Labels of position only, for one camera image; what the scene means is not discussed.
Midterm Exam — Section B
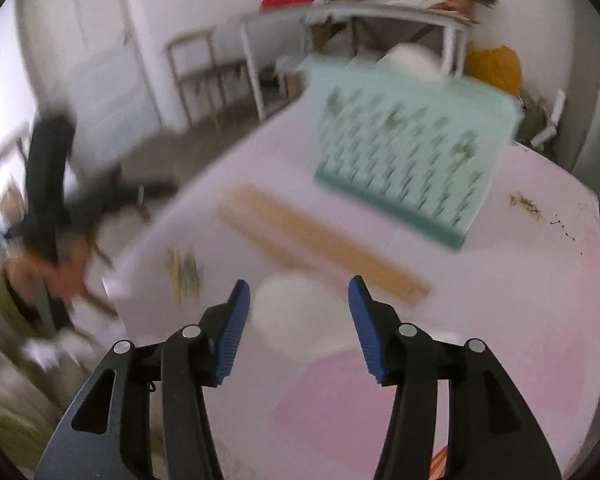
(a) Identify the pink printed tablecloth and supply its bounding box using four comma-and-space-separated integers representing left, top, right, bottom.
101, 91, 600, 480

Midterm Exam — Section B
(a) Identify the white panelled door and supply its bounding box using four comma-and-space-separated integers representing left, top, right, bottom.
12, 0, 162, 147

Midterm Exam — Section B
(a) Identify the teal star-cutout utensil holder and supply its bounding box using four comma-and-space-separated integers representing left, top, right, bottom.
302, 56, 527, 252

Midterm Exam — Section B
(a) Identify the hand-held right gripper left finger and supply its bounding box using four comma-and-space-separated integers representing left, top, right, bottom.
32, 279, 252, 480

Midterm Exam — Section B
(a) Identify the wooden chair with dark seat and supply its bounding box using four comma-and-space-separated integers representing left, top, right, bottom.
164, 26, 252, 127

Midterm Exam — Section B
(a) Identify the white plastic pipe piece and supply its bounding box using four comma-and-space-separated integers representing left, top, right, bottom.
531, 88, 567, 149

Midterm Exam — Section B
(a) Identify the white side table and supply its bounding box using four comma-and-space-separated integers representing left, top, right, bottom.
219, 0, 472, 122

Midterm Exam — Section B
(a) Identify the yellow plastic bag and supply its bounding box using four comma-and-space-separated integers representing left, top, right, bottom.
464, 44, 524, 99

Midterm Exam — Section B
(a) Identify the bundle of wooden chopsticks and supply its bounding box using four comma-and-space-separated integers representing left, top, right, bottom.
219, 184, 432, 307

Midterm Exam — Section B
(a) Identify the white round plastic ladle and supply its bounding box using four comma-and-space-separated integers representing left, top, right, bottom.
254, 271, 352, 362

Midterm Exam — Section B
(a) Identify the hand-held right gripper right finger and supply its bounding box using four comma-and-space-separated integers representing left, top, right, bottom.
347, 274, 565, 480

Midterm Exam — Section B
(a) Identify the black chair with wooden legs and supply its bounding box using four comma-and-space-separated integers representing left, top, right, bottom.
2, 114, 177, 322

